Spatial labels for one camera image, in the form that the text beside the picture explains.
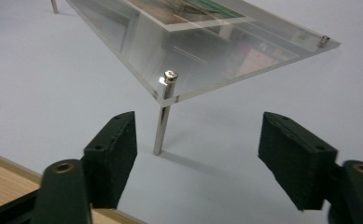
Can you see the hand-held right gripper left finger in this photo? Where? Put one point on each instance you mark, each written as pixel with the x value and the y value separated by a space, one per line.
pixel 110 161

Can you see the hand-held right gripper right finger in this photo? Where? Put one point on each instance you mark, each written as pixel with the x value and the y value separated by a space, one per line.
pixel 297 161

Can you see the clear acrylic photo frame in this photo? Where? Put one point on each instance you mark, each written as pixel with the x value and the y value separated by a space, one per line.
pixel 157 53

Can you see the white work board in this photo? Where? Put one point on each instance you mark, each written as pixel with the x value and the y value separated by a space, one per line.
pixel 2 183

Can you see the white board sheet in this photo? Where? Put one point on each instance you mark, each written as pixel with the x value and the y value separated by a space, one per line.
pixel 30 77

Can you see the painting print of boats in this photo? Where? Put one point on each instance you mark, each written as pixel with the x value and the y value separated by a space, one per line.
pixel 170 12

